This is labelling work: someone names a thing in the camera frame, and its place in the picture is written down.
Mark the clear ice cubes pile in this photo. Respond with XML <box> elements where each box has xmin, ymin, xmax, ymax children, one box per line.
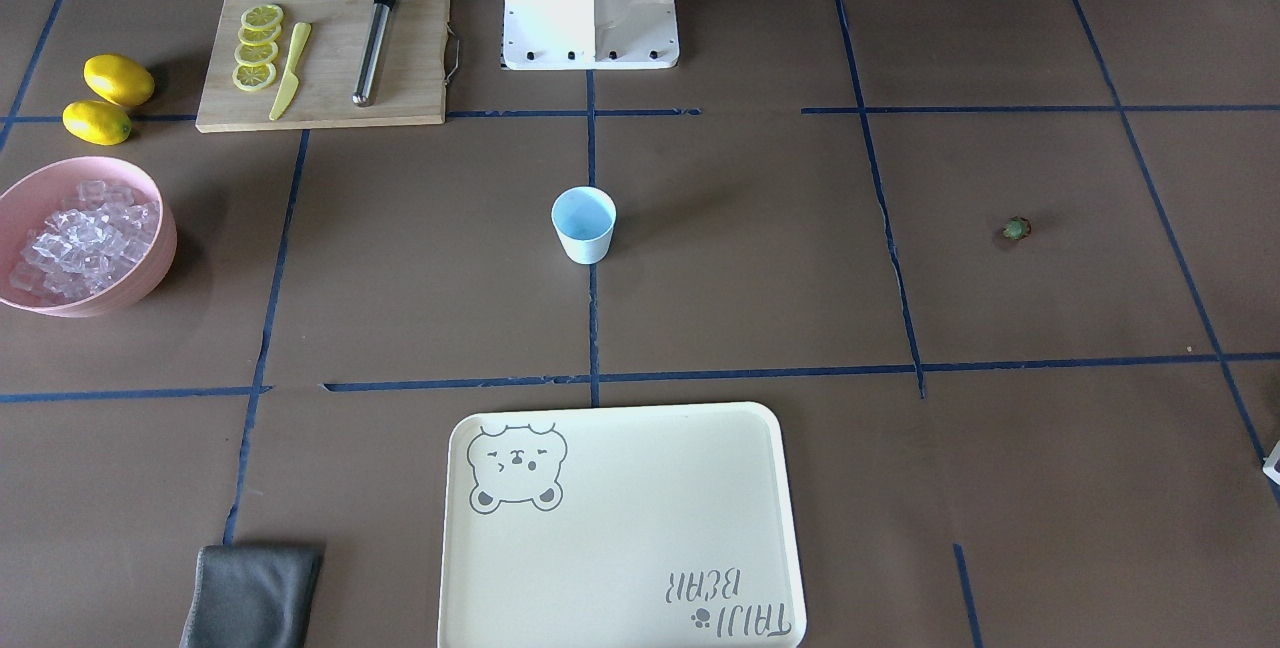
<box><xmin>8</xmin><ymin>179</ymin><xmax>161</xmax><ymax>306</ymax></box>

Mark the light blue plastic cup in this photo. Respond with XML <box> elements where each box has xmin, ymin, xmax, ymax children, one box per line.
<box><xmin>550</xmin><ymin>186</ymin><xmax>617</xmax><ymax>266</ymax></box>

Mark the cream bear serving tray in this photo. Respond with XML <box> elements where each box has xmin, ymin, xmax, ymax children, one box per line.
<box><xmin>436</xmin><ymin>402</ymin><xmax>806</xmax><ymax>647</ymax></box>

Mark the wooden cutting board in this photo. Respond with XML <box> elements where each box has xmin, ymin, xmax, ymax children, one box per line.
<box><xmin>195</xmin><ymin>0</ymin><xmax>451</xmax><ymax>133</ymax></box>

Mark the red strawberry on table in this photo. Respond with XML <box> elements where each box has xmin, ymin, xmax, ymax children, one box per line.
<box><xmin>1001</xmin><ymin>216</ymin><xmax>1033</xmax><ymax>241</ymax></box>

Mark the yellow plastic knife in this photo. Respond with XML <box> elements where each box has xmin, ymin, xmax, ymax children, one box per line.
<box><xmin>268</xmin><ymin>22</ymin><xmax>312</xmax><ymax>120</ymax></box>

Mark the lemon slice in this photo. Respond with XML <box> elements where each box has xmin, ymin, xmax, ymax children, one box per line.
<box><xmin>237</xmin><ymin>24</ymin><xmax>282</xmax><ymax>47</ymax></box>
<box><xmin>239</xmin><ymin>4</ymin><xmax>285</xmax><ymax>32</ymax></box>
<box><xmin>230</xmin><ymin>63</ymin><xmax>278</xmax><ymax>93</ymax></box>
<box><xmin>234</xmin><ymin>41</ymin><xmax>279</xmax><ymax>67</ymax></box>

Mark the grey folded cloth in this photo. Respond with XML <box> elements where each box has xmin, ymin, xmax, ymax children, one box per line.
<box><xmin>179</xmin><ymin>544</ymin><xmax>324</xmax><ymax>647</ymax></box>

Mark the pink bowl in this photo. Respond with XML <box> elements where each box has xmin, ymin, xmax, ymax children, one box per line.
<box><xmin>1</xmin><ymin>156</ymin><xmax>177</xmax><ymax>318</ymax></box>

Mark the yellow lemon upper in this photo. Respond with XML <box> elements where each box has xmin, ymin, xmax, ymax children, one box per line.
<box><xmin>82</xmin><ymin>54</ymin><xmax>156</xmax><ymax>109</ymax></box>

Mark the yellow lemon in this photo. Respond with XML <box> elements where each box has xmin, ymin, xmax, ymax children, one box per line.
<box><xmin>82</xmin><ymin>54</ymin><xmax>156</xmax><ymax>109</ymax></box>
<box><xmin>61</xmin><ymin>100</ymin><xmax>133</xmax><ymax>146</ymax></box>

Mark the yellow lemon lower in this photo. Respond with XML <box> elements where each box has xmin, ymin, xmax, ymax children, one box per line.
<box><xmin>61</xmin><ymin>100</ymin><xmax>133</xmax><ymax>146</ymax></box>

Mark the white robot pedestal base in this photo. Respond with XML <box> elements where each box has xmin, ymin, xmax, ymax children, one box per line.
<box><xmin>500</xmin><ymin>0</ymin><xmax>681</xmax><ymax>70</ymax></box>

